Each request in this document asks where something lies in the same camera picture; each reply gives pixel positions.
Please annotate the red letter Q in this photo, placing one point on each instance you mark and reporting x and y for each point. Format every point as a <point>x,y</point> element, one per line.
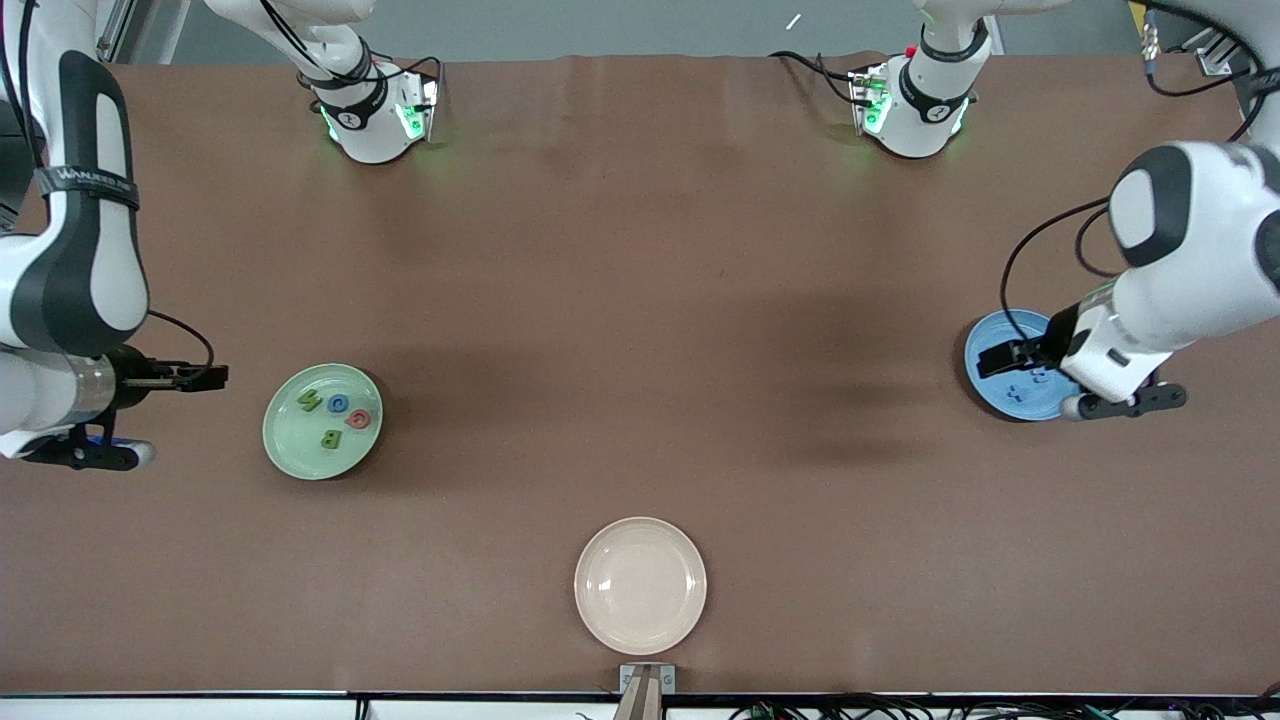
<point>353,419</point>

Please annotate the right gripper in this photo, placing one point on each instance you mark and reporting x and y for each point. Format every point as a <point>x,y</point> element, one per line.
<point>132,377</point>

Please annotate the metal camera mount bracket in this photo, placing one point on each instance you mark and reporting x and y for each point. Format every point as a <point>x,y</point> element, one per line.
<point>647,690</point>

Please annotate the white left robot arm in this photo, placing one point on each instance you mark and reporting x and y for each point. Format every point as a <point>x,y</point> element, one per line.
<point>1200,250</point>

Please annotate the green letter N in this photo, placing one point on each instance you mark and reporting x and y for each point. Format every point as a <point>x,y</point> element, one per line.
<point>309,401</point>

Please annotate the aluminium frame profile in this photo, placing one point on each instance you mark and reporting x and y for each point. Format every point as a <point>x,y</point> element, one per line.
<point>115,30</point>
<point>1215,60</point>

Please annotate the light green plate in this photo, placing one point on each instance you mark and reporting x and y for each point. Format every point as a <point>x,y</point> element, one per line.
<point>300,450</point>

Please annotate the blue letter G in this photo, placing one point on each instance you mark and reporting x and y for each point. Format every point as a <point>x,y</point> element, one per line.
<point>333,403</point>

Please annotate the grey arm base connector box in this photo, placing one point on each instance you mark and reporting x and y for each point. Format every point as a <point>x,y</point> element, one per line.
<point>425,100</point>
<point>862,95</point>

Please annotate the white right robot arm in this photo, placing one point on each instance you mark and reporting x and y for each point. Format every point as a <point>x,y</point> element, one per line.
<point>110,290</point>

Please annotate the cream plate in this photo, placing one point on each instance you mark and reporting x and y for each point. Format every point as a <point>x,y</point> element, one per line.
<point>640,586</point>

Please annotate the green letter B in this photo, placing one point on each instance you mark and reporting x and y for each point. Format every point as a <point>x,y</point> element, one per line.
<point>331,439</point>

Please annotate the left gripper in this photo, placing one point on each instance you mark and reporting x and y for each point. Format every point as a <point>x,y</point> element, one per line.
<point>1052,337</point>

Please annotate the brown table mat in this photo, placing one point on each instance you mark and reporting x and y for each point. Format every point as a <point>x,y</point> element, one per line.
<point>700,480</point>

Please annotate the blue plate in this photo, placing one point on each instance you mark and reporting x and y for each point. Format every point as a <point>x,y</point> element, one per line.
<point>1000,325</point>

